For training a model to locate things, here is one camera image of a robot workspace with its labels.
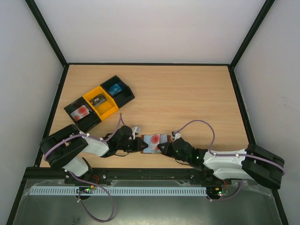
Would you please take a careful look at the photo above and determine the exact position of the slotted cable duct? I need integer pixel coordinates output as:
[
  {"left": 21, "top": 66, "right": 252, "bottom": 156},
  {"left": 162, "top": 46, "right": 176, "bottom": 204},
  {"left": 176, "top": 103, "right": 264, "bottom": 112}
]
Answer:
[{"left": 29, "top": 186, "right": 207, "bottom": 196}]

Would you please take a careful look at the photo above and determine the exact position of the black frame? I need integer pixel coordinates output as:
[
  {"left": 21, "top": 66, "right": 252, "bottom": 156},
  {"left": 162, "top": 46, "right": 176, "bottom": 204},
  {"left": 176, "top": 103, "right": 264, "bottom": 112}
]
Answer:
[{"left": 25, "top": 0, "right": 275, "bottom": 144}]

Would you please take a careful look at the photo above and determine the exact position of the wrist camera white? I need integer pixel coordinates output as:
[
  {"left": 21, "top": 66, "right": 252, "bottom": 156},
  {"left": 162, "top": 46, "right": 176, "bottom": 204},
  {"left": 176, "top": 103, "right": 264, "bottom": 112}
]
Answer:
[
  {"left": 132, "top": 126, "right": 141, "bottom": 139},
  {"left": 172, "top": 131, "right": 181, "bottom": 141}
]

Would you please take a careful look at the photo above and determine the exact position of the black bin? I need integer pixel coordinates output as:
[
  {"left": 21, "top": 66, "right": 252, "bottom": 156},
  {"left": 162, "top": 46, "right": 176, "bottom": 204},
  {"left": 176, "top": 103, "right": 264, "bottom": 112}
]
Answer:
[
  {"left": 100, "top": 75, "right": 135, "bottom": 108},
  {"left": 64, "top": 97, "right": 101, "bottom": 132}
]

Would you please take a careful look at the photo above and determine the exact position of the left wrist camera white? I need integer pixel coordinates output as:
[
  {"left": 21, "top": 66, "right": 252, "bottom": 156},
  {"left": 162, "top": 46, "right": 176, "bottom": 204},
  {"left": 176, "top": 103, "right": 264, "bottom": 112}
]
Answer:
[{"left": 132, "top": 126, "right": 141, "bottom": 139}]

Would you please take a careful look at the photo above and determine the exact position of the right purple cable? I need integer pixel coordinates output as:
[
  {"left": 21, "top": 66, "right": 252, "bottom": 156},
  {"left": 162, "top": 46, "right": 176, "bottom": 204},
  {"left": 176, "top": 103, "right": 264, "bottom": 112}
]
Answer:
[{"left": 175, "top": 120, "right": 286, "bottom": 202}]

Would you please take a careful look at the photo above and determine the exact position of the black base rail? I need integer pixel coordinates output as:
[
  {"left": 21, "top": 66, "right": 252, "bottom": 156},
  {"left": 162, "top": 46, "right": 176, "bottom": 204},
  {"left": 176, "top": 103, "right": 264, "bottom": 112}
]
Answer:
[{"left": 89, "top": 167, "right": 272, "bottom": 186}]

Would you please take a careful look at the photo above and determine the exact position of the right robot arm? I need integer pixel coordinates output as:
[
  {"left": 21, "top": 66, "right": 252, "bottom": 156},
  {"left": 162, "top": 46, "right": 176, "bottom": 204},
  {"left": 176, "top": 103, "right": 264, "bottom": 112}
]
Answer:
[{"left": 158, "top": 138, "right": 285, "bottom": 189}]

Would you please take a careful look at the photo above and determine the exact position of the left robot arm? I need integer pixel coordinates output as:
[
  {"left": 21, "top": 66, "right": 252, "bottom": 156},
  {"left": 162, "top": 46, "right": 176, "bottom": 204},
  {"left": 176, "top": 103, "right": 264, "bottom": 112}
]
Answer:
[{"left": 39, "top": 125, "right": 149, "bottom": 177}]

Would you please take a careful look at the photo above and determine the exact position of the brown leather card holder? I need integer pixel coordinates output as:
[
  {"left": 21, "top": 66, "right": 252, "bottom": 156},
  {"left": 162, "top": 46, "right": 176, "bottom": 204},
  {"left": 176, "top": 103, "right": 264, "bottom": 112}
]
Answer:
[{"left": 141, "top": 134, "right": 171, "bottom": 154}]

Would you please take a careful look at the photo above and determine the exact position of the black bin right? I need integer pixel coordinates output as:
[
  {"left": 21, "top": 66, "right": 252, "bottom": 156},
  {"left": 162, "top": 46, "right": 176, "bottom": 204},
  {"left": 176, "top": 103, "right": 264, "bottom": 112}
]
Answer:
[{"left": 100, "top": 75, "right": 135, "bottom": 108}]

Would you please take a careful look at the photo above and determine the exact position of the red white circle card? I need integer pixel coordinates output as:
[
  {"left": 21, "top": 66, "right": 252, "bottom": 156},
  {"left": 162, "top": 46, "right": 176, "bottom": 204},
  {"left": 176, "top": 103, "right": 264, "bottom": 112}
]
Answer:
[{"left": 143, "top": 134, "right": 161, "bottom": 154}]

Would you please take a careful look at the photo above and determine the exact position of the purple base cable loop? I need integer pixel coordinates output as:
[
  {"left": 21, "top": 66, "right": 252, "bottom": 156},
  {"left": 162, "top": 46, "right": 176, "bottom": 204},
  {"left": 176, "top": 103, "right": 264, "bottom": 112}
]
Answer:
[{"left": 76, "top": 180, "right": 115, "bottom": 222}]

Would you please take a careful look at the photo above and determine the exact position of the blue card in bin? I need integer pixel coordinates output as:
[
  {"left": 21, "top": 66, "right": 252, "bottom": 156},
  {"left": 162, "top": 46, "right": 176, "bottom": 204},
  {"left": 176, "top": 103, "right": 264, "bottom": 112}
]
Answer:
[{"left": 108, "top": 83, "right": 123, "bottom": 96}]

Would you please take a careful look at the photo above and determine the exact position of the dark card in bin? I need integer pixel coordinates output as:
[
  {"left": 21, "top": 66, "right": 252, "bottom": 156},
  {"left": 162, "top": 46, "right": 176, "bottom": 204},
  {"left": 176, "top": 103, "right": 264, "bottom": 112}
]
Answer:
[{"left": 90, "top": 94, "right": 106, "bottom": 108}]

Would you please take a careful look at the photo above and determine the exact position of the red white card in bin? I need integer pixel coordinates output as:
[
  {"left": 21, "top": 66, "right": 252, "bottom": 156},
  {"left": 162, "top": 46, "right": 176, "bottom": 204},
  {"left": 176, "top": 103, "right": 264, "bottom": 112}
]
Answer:
[{"left": 71, "top": 105, "right": 90, "bottom": 121}]

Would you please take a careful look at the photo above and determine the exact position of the yellow bin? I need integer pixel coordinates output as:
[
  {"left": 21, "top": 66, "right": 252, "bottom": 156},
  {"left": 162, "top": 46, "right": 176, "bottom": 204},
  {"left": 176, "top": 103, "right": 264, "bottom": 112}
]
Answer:
[{"left": 83, "top": 86, "right": 119, "bottom": 121}]

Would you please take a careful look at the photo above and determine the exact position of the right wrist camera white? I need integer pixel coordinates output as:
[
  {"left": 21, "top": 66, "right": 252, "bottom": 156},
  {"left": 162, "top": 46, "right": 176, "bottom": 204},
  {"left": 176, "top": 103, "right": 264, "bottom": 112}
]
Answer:
[{"left": 172, "top": 131, "right": 181, "bottom": 141}]

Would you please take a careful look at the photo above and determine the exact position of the black bin left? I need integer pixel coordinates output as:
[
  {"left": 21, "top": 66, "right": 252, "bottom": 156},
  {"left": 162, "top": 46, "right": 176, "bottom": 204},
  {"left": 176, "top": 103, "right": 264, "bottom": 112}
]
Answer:
[{"left": 64, "top": 97, "right": 101, "bottom": 132}]

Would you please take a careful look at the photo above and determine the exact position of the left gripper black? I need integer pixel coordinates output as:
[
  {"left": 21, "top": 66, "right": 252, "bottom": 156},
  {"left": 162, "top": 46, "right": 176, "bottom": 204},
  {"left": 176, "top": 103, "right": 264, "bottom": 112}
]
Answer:
[{"left": 117, "top": 137, "right": 148, "bottom": 153}]

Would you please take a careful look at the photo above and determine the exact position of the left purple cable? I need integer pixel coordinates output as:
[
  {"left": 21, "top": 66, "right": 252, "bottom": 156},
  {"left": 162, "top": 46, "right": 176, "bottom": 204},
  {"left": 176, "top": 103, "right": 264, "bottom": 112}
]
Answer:
[{"left": 43, "top": 113, "right": 135, "bottom": 186}]

